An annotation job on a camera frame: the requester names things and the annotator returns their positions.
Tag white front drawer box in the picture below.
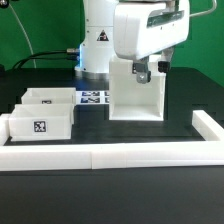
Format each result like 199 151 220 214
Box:
9 104 74 141

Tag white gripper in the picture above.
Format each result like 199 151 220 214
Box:
113 0 190 84

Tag grey gripper hose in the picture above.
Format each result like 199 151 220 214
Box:
189 0 218 19

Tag white drawer cabinet frame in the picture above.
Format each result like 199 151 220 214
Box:
109 55 166 121

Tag white thin cable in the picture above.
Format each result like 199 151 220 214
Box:
9 3 38 69

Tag white drawer box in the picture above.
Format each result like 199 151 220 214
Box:
9 104 74 141
21 88 76 105

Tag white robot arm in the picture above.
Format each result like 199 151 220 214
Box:
75 0 190 84

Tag white U-shaped fence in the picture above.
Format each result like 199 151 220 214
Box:
0 110 224 171

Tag white fiducial marker sheet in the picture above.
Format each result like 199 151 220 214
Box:
76 90 109 105

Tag black cable bundle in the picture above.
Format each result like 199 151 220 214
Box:
11 47 81 70

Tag white rear drawer box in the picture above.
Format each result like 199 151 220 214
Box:
21 88 76 105

